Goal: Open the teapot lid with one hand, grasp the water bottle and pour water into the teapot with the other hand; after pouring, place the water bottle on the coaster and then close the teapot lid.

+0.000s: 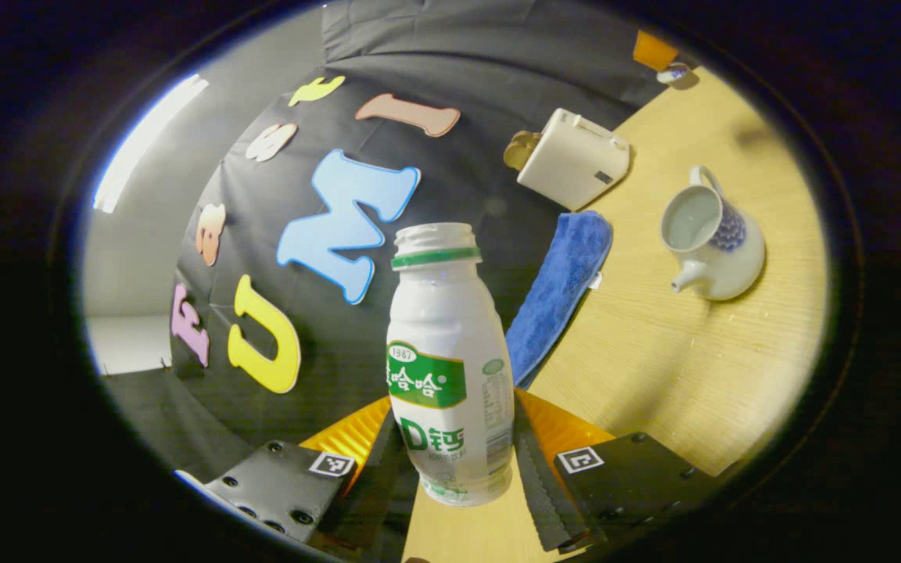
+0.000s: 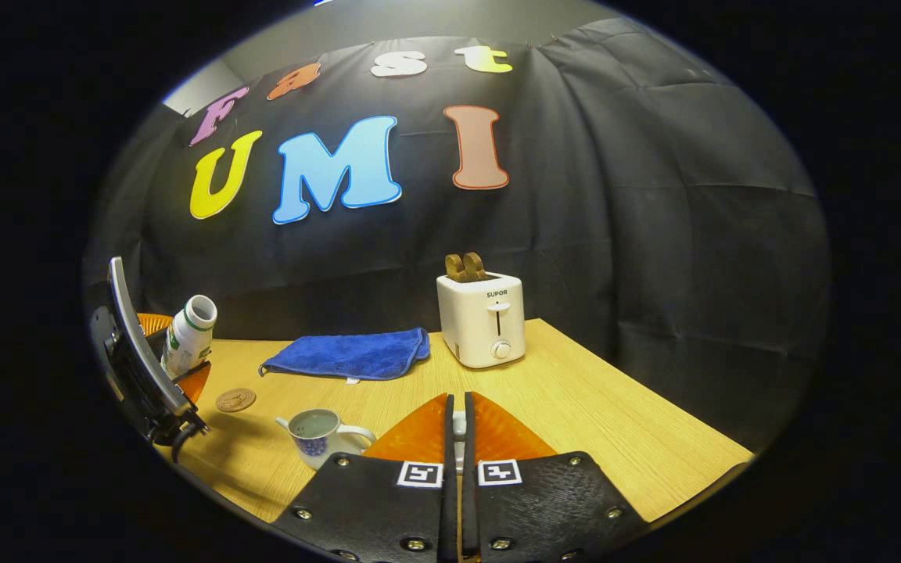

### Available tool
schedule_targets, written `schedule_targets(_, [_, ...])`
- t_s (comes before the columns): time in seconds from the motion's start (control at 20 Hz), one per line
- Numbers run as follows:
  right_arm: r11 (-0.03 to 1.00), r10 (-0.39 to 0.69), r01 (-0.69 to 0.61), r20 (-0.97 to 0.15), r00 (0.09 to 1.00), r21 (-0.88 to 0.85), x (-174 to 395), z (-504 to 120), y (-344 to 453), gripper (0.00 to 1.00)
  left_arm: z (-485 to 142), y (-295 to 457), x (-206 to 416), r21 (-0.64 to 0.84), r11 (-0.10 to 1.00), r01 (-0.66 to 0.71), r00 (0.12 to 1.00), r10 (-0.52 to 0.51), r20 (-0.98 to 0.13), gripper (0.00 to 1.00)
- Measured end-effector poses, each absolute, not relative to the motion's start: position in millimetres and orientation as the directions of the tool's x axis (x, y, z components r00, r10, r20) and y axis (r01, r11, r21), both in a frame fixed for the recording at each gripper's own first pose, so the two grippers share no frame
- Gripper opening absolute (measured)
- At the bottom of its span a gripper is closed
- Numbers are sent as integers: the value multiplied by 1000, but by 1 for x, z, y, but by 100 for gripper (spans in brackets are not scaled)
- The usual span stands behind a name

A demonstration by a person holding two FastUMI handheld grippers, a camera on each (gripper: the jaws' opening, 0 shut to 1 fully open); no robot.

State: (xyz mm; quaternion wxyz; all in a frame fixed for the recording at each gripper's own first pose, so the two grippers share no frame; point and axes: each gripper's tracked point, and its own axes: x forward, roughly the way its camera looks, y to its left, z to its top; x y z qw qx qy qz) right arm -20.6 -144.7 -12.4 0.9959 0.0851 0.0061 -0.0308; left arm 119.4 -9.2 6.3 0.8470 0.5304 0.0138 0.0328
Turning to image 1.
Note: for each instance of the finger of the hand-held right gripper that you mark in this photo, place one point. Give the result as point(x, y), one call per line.
point(654, 51)

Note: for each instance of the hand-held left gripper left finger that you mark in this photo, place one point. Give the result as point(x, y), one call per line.
point(278, 485)

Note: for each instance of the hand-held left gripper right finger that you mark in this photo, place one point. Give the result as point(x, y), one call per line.
point(638, 477)

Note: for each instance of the white teacup lid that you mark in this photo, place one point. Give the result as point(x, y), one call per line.
point(673, 74)

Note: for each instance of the white blue-patterned teacup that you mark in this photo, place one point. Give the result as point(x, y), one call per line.
point(720, 242)

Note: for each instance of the white plastic water bottle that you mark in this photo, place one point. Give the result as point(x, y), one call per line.
point(446, 367)

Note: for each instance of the white toaster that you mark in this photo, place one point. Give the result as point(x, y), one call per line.
point(572, 160)

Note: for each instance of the brown bread slice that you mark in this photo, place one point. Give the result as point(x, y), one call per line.
point(519, 150)

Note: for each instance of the blue towel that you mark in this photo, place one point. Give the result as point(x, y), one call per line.
point(556, 301)

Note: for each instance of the ceiling light panel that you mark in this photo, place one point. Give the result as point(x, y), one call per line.
point(145, 145)

